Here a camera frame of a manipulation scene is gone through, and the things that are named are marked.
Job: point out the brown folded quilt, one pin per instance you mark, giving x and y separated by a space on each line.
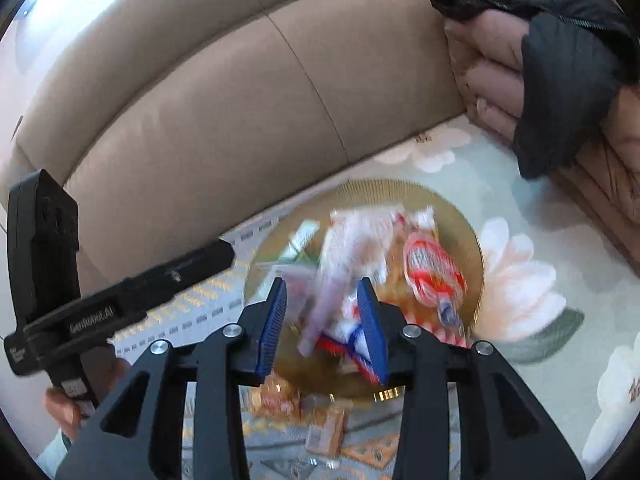
500 70

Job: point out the orange cracker packet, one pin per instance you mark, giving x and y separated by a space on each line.
275 400

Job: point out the person's left hand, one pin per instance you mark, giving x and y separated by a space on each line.
65 410

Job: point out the red blue white snack packet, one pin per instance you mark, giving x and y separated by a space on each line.
345 347

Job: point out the amber glass bowl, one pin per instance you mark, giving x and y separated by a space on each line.
460 245

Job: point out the red and white snack packet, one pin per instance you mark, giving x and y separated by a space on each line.
430 270

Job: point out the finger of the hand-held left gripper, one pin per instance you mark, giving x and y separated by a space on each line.
195 267

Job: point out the beige upholstered headboard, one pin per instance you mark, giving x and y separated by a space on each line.
200 125

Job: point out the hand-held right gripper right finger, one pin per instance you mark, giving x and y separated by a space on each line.
372 330

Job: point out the floral printed bed sheet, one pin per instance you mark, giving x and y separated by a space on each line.
540 270

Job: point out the white and pink snack packet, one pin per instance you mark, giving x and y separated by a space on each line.
345 255

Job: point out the clear packet of brown cake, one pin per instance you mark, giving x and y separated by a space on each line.
325 435

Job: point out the green and white snack packet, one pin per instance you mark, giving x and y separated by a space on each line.
300 242

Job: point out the person's left forearm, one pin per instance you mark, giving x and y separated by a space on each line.
52 452

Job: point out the black jacket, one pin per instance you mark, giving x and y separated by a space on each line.
560 85

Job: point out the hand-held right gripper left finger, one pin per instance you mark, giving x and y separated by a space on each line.
272 330

